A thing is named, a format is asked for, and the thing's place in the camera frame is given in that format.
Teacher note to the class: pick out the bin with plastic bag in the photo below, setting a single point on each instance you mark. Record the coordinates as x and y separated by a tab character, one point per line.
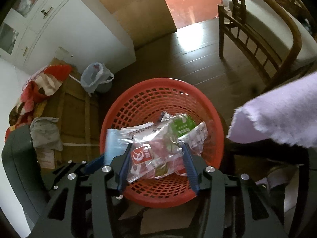
95	78

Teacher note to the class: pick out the white cabinet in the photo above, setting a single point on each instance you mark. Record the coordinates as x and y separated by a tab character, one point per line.
74	29

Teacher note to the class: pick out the grey cloth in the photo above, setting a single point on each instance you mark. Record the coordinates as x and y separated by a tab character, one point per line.
45	133

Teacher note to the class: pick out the clear candy packet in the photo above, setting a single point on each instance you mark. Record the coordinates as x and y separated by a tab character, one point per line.
151	158

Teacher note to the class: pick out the wooden board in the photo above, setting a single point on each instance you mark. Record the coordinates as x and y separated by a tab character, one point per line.
138	10

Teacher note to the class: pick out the red floral blanket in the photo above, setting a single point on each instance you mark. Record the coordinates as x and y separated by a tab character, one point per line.
42	84

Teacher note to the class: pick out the dark grey chair back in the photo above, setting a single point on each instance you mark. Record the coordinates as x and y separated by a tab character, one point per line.
17	166

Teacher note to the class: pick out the white wrapper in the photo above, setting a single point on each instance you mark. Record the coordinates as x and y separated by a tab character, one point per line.
141	131

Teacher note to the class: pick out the flat cardboard piece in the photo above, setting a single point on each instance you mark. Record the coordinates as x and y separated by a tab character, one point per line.
148	219

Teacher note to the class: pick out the purple printed tablecloth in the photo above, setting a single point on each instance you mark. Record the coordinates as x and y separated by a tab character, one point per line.
272	111

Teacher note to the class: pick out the white barcode packet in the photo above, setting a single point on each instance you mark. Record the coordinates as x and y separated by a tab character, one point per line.
198	135

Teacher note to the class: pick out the white seat cushion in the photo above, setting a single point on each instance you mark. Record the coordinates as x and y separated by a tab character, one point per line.
267	22

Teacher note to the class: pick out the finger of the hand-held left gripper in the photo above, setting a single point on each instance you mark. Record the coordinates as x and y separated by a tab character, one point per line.
95	164

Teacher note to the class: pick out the red plastic basket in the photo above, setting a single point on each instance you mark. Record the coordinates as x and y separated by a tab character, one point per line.
161	81

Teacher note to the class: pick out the blue face mask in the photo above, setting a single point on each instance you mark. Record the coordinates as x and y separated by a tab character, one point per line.
114	143

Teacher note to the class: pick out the wooden armchair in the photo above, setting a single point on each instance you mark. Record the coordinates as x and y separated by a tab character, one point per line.
294	37

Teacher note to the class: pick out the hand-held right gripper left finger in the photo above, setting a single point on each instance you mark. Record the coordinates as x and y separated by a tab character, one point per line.
124	171

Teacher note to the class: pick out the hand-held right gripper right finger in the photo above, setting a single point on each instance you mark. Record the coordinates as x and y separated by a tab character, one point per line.
190	171

